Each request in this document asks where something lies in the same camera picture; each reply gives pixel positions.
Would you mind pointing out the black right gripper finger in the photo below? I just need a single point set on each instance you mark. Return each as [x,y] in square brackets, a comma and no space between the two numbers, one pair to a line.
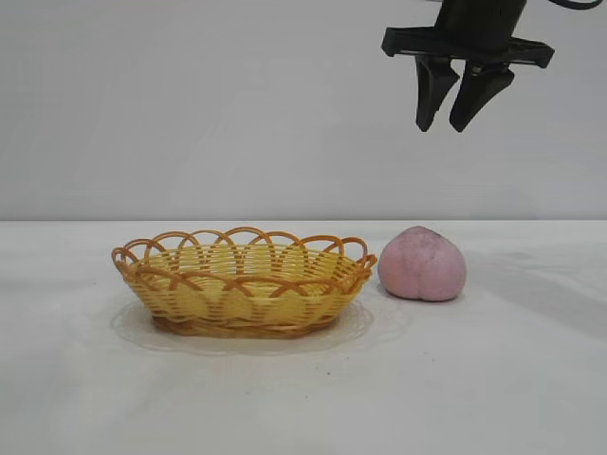
[479,95]
[431,85]

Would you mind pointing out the yellow woven wicker basket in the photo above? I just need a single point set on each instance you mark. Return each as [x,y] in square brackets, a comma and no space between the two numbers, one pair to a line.
[246,303]

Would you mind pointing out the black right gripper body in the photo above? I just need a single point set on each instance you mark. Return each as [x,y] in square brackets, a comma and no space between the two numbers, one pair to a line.
[479,23]

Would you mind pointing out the pink peach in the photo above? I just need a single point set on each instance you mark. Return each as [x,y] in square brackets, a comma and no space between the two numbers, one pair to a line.
[422,265]

